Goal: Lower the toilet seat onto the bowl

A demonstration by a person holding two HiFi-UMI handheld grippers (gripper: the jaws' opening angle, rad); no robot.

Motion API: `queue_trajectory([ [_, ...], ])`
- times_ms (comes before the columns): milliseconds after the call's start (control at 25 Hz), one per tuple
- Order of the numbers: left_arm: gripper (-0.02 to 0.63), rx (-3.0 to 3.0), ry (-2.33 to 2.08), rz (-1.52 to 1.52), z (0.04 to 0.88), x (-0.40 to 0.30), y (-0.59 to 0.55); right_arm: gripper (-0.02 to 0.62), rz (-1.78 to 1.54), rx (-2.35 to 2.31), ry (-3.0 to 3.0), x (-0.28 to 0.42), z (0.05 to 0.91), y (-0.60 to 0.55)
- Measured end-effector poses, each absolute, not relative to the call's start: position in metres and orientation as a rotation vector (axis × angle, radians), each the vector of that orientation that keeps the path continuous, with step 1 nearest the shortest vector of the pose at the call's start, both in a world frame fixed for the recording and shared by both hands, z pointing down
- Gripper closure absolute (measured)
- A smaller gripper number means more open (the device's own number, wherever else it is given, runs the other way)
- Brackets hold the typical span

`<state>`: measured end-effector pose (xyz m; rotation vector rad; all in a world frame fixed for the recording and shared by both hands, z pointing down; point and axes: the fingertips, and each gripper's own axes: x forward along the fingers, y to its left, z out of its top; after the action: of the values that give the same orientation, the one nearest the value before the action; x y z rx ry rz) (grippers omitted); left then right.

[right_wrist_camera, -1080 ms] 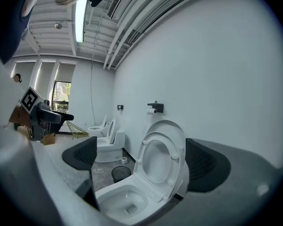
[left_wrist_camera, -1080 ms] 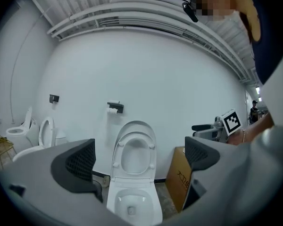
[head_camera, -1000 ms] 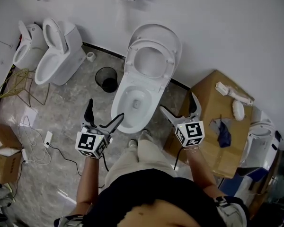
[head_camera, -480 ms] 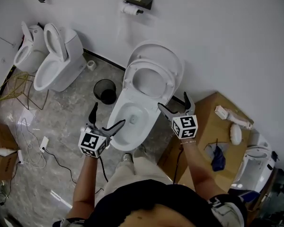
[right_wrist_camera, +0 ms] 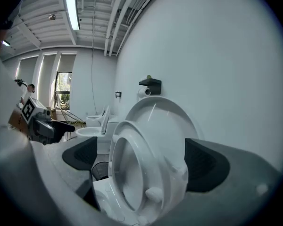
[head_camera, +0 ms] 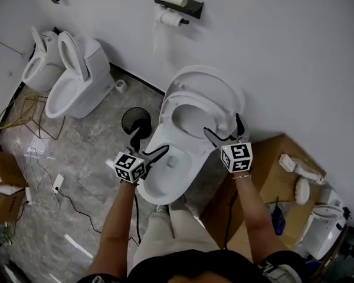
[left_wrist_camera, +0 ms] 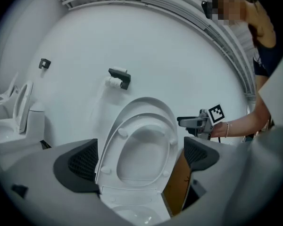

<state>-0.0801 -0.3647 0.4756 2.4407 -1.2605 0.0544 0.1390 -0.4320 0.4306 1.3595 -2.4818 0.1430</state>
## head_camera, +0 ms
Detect gold wire chair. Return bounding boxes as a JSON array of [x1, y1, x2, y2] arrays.
[[0, 91, 66, 142]]

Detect small white slotted cup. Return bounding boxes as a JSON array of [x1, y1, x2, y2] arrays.
[[114, 80, 129, 94]]

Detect small rounded white toilet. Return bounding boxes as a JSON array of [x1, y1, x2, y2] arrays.
[[21, 25, 60, 93]]

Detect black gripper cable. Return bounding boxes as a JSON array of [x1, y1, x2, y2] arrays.
[[223, 187, 240, 249], [133, 192, 143, 245]]

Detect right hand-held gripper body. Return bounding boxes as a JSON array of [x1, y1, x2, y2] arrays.
[[214, 136, 254, 173]]

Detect person's left forearm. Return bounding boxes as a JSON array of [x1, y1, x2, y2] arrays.
[[87, 180, 140, 280]]

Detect person's black shirt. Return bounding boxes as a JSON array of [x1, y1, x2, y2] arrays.
[[84, 248, 311, 283]]

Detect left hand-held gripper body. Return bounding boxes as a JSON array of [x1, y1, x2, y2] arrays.
[[114, 146, 154, 184]]

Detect white toilet bowl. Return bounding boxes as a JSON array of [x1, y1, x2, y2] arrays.
[[136, 122, 216, 205]]

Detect small white box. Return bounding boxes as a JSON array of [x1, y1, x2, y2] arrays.
[[278, 154, 298, 173]]

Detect person's beige trousers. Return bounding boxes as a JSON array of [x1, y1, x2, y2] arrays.
[[132, 200, 225, 265]]

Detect white toilet seat ring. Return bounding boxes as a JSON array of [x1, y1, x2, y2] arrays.
[[160, 91, 237, 142]]

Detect dark blue cloth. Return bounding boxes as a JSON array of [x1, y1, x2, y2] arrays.
[[270, 202, 286, 236]]

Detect white power strip with cable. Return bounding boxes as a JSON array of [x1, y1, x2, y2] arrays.
[[22, 147, 61, 213]]

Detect black toilet paper holder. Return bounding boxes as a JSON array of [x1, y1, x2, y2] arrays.
[[153, 0, 205, 27]]

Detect large cardboard box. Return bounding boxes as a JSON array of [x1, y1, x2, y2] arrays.
[[199, 133, 328, 249]]

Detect thin black floor cable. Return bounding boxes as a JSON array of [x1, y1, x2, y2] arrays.
[[57, 189, 103, 235]]

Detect person's right forearm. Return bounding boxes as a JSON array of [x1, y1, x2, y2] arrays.
[[232, 172, 290, 264]]

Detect black mesh waste bin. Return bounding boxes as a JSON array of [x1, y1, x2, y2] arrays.
[[121, 107, 153, 139]]

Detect open small cardboard box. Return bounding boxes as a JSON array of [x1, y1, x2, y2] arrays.
[[0, 148, 28, 224]]

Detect tall tank white toilet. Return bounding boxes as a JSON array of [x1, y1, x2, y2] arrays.
[[44, 31, 116, 120]]

